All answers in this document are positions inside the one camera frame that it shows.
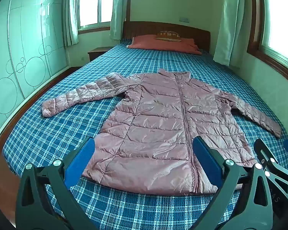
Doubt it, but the pink puffer jacket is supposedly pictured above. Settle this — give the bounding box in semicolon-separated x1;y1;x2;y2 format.
41;68;282;196

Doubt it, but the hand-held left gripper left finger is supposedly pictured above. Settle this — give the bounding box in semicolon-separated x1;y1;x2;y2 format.
15;137;99;230

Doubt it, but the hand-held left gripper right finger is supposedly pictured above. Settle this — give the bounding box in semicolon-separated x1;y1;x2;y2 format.
191;136;274;230

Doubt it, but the wood-framed window beside wardrobe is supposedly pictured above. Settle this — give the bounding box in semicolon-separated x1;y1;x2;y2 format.
75;0;116;32

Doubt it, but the glossy wardrobe with circle pattern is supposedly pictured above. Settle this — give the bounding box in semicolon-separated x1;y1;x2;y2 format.
0;0;71;132

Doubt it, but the wide white curtain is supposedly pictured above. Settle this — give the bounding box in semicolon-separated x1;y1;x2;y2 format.
212;0;253;69

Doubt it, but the dark wooden headboard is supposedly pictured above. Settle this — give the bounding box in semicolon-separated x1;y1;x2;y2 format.
123;21;211;53

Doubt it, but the wood-framed window beside bed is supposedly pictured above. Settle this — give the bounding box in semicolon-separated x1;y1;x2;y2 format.
247;0;288;88

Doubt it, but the narrow pale green curtain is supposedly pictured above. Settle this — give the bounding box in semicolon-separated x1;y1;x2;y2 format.
62;0;79;47

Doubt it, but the pale green curtain beside headboard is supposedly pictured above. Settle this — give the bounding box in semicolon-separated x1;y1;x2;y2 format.
110;0;131;40

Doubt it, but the folded pink blanket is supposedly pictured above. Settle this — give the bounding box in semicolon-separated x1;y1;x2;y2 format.
126;34;203;55

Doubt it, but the wooden nightstand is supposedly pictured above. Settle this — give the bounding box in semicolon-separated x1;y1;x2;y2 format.
87;47;113;61

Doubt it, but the small brown patterned pillow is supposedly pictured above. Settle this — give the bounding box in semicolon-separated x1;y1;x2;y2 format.
156;31;182;41

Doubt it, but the bed with blue plaid sheet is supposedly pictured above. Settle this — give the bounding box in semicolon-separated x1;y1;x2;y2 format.
0;38;288;230

